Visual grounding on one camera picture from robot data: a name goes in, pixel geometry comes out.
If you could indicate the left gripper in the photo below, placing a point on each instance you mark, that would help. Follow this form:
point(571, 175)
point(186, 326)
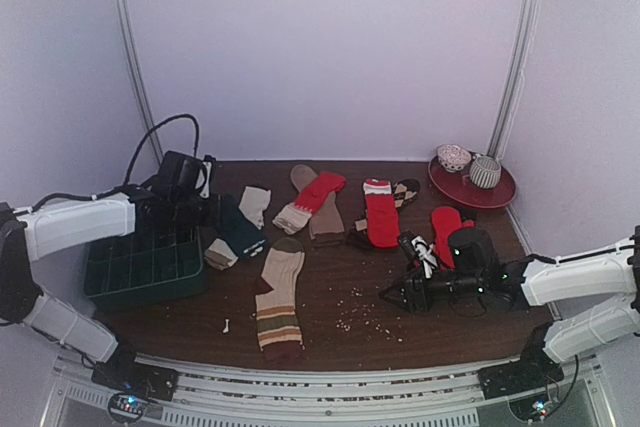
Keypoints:
point(210, 218)

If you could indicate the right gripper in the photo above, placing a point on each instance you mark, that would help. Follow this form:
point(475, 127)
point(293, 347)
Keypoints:
point(416, 294)

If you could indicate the beige brown striped long sock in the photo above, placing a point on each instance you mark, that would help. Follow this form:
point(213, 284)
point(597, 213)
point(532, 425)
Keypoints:
point(279, 335)

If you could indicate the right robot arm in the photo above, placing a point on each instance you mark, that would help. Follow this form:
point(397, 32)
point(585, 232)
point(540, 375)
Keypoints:
point(540, 280)

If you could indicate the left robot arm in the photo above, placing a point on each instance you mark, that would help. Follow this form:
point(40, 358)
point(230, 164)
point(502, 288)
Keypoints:
point(57, 223)

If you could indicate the dark green compartment tray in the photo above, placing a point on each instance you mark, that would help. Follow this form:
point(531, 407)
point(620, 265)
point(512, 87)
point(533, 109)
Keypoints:
point(144, 268)

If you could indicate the dark teal sock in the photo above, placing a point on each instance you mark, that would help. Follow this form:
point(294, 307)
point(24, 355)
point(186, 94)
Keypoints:
point(242, 236)

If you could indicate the cream white sock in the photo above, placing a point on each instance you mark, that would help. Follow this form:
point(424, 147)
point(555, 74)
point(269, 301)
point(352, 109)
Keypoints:
point(253, 204)

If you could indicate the short red sock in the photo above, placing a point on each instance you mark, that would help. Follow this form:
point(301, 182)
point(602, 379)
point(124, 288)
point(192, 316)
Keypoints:
point(446, 220)

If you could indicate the long red sock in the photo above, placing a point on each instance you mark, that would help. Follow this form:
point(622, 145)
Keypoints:
point(382, 216)

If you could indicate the argyle patterned sock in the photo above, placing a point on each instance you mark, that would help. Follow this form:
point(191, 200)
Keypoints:
point(404, 191)

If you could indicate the red and cream sock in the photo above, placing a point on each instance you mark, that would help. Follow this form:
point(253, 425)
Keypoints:
point(294, 216)

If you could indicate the red round plate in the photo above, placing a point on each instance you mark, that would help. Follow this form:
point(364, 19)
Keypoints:
point(459, 188)

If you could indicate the patterned small bowl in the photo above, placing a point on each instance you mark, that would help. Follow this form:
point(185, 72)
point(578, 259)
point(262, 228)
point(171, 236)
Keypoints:
point(453, 158)

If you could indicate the striped ceramic cup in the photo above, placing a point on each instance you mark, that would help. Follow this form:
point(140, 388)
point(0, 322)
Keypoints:
point(485, 172)

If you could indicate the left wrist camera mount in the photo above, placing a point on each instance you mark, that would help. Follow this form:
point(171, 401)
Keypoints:
point(206, 174)

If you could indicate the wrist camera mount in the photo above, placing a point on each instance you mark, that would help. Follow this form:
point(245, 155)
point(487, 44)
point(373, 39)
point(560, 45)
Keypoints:
point(206, 174)
point(419, 253)

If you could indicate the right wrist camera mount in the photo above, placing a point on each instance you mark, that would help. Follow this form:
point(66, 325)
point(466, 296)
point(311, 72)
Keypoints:
point(419, 253)

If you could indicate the left aluminium corner post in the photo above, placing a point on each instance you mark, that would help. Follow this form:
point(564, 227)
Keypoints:
point(133, 64)

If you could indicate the aluminium corner post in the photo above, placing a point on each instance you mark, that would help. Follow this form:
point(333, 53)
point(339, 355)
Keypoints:
point(133, 64)
point(515, 78)

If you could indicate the right aluminium corner post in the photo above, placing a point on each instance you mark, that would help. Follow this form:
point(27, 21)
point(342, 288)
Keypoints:
point(515, 78)

